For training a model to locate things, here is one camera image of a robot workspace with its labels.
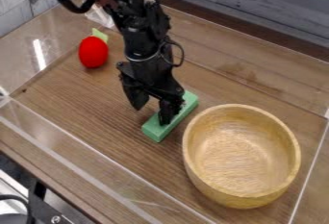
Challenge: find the red ball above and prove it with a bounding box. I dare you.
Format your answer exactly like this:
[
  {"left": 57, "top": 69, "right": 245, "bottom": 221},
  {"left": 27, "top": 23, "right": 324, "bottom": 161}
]
[{"left": 80, "top": 37, "right": 109, "bottom": 68}]

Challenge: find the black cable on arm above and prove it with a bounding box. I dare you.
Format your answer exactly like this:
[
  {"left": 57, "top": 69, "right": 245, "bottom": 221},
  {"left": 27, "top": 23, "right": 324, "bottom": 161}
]
[{"left": 158, "top": 38, "right": 187, "bottom": 68}]

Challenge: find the clear acrylic tray wall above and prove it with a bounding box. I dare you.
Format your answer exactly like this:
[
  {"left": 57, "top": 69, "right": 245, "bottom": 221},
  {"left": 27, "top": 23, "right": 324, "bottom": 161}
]
[{"left": 0, "top": 87, "right": 215, "bottom": 224}]

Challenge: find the clear acrylic corner bracket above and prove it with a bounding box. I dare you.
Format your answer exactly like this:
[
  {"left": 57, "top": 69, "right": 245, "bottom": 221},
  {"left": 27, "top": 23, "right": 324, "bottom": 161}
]
[{"left": 85, "top": 5, "right": 116, "bottom": 29}]

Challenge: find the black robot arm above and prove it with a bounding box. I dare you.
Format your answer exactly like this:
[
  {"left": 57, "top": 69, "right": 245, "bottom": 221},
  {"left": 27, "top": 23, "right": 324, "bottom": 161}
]
[{"left": 58, "top": 0, "right": 184, "bottom": 125}]

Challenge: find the small green wedge block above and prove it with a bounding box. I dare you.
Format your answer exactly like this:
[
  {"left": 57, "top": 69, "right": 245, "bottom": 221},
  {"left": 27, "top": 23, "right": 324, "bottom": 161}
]
[{"left": 92, "top": 28, "right": 109, "bottom": 42}]

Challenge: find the black device with cable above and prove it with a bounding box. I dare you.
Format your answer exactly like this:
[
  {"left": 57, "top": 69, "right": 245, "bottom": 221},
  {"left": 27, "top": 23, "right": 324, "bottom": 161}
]
[{"left": 0, "top": 192, "right": 92, "bottom": 224}]

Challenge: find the light wooden bowl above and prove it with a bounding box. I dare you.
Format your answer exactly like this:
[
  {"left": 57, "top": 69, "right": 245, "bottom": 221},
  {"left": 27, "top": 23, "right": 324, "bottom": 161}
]
[{"left": 183, "top": 104, "right": 303, "bottom": 210}]

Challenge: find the green rectangular block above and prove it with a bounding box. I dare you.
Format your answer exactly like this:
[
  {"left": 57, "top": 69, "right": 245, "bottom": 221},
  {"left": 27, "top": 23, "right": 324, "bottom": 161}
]
[{"left": 142, "top": 91, "right": 200, "bottom": 143}]

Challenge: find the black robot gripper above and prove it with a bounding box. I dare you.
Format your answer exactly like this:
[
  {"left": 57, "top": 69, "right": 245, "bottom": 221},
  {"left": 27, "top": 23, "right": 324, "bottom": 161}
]
[{"left": 117, "top": 53, "right": 184, "bottom": 126}]

